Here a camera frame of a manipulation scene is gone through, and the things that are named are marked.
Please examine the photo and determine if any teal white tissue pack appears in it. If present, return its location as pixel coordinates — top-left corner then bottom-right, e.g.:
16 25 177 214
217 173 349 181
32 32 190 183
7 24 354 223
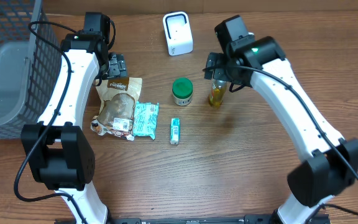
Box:
170 118 180 144

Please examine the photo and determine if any brown snack pouch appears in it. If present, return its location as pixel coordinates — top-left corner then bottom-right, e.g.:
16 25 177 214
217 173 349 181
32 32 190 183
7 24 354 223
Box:
90 77 143 141

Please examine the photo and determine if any teal snack packet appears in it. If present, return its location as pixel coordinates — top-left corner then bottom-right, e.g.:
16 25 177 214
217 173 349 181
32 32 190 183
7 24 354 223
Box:
132 101 159 140

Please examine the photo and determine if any grey plastic mesh basket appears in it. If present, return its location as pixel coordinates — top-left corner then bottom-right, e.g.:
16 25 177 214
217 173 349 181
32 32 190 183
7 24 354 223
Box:
0 0 62 139

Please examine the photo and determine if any white barcode scanner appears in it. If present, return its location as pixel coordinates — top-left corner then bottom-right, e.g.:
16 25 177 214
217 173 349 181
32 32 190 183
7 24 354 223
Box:
162 11 193 56

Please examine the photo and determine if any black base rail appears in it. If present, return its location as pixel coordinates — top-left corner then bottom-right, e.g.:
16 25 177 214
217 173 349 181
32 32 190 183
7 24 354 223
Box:
54 213 331 224

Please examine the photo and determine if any green lid white jar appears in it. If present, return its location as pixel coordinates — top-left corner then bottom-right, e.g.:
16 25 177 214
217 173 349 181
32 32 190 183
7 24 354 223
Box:
172 77 193 106

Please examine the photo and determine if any yellow liquid plastic bottle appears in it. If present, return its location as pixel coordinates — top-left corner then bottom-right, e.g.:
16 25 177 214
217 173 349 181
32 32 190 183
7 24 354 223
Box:
208 79 227 108

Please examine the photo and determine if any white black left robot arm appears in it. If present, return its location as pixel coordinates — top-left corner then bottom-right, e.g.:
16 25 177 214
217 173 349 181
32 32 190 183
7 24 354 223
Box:
14 30 112 223

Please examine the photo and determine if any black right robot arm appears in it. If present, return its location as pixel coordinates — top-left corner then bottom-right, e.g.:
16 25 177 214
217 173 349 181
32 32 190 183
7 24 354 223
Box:
203 34 358 223

